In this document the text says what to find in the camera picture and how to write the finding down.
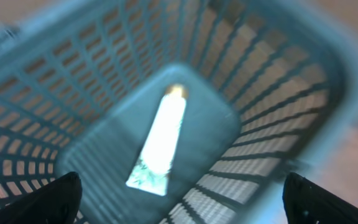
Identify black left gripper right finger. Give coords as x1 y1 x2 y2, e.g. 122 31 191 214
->
282 172 358 224

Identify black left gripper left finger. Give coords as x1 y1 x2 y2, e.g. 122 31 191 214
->
0 172 83 224

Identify white tube with gold cap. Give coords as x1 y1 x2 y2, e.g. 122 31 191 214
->
126 83 188 196

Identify grey plastic shopping basket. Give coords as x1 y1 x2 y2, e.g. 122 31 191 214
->
0 0 358 223

